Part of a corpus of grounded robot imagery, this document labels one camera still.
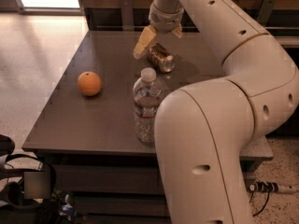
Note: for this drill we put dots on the grey wall shelf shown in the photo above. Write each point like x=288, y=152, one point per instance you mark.
x=288, y=41

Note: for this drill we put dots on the left metal shelf bracket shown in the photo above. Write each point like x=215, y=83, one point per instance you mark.
x=127, y=15

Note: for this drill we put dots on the grey drawer cabinet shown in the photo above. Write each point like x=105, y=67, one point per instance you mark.
x=91, y=141

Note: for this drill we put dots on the right metal shelf bracket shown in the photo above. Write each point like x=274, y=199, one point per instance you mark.
x=265, y=11

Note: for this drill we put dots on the orange fruit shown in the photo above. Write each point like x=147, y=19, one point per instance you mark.
x=89, y=83

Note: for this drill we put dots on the metal shelf bracket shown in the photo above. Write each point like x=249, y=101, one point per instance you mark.
x=265, y=11
x=127, y=15

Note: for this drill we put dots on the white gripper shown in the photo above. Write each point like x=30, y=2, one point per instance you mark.
x=165, y=21

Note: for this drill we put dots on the black bag with straps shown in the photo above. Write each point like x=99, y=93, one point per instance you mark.
x=27, y=201

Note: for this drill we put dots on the orange soda can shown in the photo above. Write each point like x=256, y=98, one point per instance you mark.
x=161, y=58

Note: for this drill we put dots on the clear plastic water bottle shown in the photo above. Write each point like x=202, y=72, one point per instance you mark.
x=148, y=92

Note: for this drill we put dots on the white power strip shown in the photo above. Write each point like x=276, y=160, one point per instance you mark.
x=272, y=187

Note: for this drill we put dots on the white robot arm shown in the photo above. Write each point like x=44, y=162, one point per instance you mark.
x=201, y=128

